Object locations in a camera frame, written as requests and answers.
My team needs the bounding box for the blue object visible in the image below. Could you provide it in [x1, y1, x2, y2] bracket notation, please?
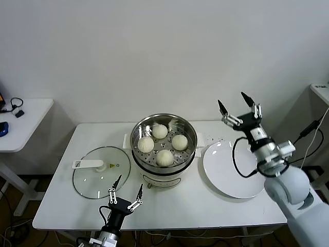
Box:
[0, 120, 10, 137]

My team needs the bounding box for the glass lid with white handle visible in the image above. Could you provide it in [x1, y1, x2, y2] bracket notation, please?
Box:
[72, 146, 132, 199]

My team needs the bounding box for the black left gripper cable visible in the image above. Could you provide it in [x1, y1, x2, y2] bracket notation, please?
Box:
[99, 205, 113, 224]

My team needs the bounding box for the white electric cooker pot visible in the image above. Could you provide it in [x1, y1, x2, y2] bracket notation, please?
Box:
[123, 132, 206, 191]

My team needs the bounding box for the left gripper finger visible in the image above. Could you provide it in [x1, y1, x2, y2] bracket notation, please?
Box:
[107, 174, 122, 205]
[127, 183, 144, 213]

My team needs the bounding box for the black earphone with cable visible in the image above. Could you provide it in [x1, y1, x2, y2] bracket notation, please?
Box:
[0, 97, 25, 114]

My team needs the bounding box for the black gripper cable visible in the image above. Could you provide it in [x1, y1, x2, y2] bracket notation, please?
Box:
[232, 136, 260, 178]
[99, 205, 113, 224]

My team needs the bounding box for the black power adapter cable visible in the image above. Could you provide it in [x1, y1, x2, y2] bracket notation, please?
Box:
[287, 108, 329, 162]

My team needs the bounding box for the white steamed baozi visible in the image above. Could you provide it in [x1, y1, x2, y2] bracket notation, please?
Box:
[152, 124, 169, 139]
[137, 136, 155, 153]
[156, 149, 174, 167]
[171, 134, 188, 151]

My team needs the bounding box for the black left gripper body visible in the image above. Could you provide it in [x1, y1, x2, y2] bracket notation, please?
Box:
[101, 197, 134, 233]

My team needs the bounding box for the white side table with label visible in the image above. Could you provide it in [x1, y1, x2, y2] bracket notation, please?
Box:
[295, 83, 329, 192]

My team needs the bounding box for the white hanging cable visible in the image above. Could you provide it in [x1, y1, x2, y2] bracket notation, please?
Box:
[299, 113, 327, 170]

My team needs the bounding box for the black and orange device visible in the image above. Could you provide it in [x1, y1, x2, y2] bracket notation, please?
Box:
[0, 79, 7, 110]

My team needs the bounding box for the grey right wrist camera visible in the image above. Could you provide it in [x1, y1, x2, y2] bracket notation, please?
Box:
[277, 140, 296, 156]

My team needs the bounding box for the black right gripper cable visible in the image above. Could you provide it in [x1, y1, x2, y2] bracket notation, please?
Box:
[232, 136, 260, 178]

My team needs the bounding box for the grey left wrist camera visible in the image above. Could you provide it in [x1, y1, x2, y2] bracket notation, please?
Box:
[77, 237, 103, 246]

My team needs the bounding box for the white round plate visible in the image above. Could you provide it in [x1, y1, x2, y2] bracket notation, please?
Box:
[203, 141, 265, 199]

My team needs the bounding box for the white floor cable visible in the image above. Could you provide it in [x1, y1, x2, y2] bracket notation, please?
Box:
[0, 217, 34, 247]

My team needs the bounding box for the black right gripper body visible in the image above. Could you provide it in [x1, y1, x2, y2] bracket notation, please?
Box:
[232, 112, 270, 146]

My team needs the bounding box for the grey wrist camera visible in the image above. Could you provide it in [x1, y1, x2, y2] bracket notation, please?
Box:
[77, 237, 103, 246]
[277, 140, 296, 156]

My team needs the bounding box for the perforated steel steamer basket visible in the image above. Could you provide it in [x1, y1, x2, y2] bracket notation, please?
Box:
[131, 113, 198, 174]

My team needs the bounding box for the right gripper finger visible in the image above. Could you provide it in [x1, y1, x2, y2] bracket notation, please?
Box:
[240, 92, 263, 119]
[217, 99, 243, 127]

